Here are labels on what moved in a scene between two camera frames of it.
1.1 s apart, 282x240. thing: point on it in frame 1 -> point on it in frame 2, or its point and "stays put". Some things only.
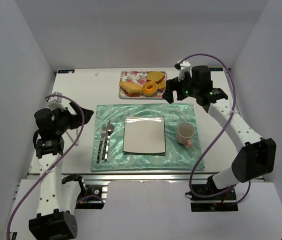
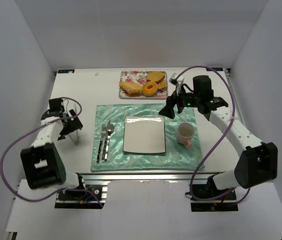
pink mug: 185,132 stays put
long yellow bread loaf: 130,87 stays put
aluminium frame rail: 103,179 stays put
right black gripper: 176,88 -> 175,102
